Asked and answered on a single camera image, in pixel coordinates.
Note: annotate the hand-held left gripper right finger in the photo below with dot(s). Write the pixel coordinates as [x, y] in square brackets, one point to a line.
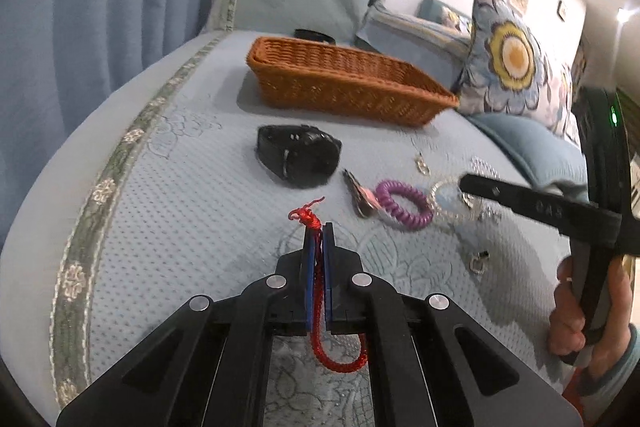
[330, 277]

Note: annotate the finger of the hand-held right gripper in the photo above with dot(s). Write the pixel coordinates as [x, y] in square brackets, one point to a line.
[495, 193]

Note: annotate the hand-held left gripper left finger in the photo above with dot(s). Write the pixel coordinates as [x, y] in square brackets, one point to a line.
[311, 277]

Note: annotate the small silver earring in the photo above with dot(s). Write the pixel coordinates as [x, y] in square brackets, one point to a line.
[480, 263]
[423, 166]

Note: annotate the dark pink hair clip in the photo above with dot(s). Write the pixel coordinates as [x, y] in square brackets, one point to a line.
[362, 202]

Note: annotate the black wrist watch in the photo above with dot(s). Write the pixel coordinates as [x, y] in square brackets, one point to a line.
[305, 152]

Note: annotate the brown wicker basket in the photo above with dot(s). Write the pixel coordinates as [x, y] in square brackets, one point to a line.
[325, 87]

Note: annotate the person's right forearm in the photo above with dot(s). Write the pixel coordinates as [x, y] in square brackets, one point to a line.
[610, 387]

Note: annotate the person's right hand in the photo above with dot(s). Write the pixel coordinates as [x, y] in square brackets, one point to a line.
[562, 327]

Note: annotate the plain blue cushion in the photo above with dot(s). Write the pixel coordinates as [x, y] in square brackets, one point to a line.
[530, 147]

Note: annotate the pale floral pillow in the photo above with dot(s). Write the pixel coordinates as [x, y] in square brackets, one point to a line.
[565, 102]

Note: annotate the large floral pillow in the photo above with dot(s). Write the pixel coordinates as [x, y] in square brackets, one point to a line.
[510, 52]

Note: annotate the striped blue back cushion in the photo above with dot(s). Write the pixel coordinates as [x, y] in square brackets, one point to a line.
[415, 42]

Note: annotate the small patterned pillow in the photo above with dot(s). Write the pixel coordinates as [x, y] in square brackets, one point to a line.
[457, 19]

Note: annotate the tiny picture frame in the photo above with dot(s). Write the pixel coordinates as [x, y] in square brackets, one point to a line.
[562, 10]

